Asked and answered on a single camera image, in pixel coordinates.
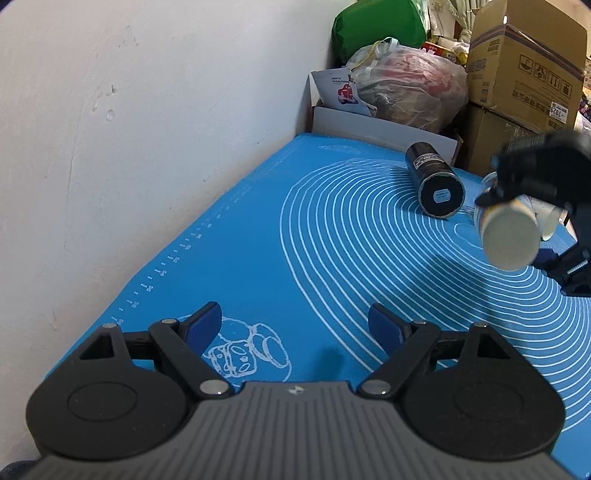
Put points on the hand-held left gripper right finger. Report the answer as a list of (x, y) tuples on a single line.
[(384, 326)]

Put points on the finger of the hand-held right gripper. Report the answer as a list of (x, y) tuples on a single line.
[(571, 273), (544, 167)]

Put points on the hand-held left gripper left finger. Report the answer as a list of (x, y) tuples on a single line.
[(203, 325)]

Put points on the white cup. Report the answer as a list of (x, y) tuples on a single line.
[(507, 238), (549, 217)]

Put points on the plain cardboard box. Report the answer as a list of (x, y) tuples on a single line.
[(494, 138)]

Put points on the large cardboard box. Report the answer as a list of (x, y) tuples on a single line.
[(526, 64)]

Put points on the black cylindrical can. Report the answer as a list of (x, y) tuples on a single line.
[(435, 182)]

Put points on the blue silicone mat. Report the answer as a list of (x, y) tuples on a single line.
[(295, 249)]

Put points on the clear plastic bag red contents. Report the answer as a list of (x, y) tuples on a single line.
[(410, 87)]

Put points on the red and white packet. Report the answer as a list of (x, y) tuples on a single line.
[(441, 50)]

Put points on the white curtain fabric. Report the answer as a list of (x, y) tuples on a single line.
[(455, 18)]

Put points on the white open box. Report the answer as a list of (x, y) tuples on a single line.
[(369, 129)]

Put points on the green bag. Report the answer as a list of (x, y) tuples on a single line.
[(378, 27)]

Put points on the white card red print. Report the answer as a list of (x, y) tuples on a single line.
[(340, 91)]

